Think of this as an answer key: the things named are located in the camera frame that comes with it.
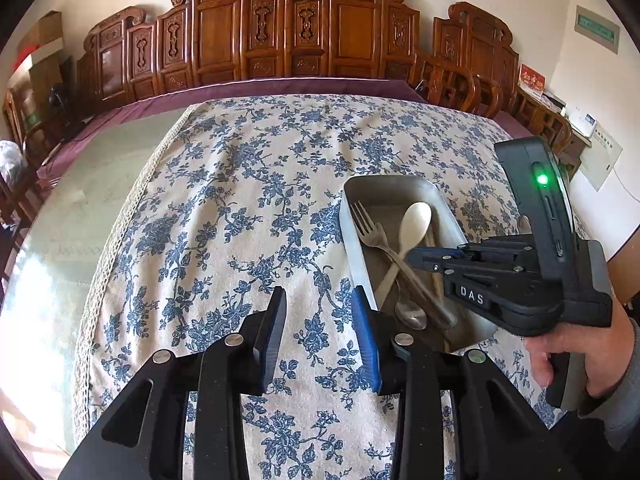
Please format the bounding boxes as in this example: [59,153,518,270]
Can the wooden chopstick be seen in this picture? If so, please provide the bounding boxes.
[424,224,452,354]

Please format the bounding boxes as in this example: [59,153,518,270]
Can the small metal spoon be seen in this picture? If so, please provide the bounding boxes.
[376,262,427,330]

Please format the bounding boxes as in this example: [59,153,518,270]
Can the white plastic spoon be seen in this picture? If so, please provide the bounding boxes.
[374,202,432,309]

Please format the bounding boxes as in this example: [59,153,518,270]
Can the metal rectangular tray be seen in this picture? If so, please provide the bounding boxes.
[340,176,497,351]

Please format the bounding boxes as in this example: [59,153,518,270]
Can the metal fork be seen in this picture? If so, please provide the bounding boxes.
[349,202,458,330]

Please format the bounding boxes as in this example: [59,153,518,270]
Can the person's right hand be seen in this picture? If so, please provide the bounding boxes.
[524,298,636,398]

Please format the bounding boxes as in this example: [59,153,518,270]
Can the wooden side table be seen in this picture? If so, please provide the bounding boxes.
[554,119,591,180]

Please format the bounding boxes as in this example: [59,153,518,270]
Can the blue floral tablecloth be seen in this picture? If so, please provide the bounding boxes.
[74,95,518,479]

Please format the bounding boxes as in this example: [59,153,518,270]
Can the carved wooden armchair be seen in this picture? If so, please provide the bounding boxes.
[416,1,572,155]

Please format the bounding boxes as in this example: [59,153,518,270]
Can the long carved wooden sofa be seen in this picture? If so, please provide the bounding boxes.
[34,0,426,181]

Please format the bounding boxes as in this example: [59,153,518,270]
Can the dark wooden dining chair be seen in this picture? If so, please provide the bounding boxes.
[1,167,43,289]

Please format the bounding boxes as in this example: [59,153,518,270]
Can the white plastic bag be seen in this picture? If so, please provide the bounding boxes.
[0,140,28,188]

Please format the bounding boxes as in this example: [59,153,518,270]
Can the black desk lamp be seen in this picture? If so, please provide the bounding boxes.
[48,82,82,139]

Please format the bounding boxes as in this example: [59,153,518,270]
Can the stacked cardboard boxes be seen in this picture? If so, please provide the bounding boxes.
[8,11,64,129]

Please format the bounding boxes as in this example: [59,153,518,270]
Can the white wall cabinet door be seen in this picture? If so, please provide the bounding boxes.
[580,122,623,191]

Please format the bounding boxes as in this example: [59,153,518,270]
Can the wall electrical panel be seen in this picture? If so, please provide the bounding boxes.
[574,6,620,54]

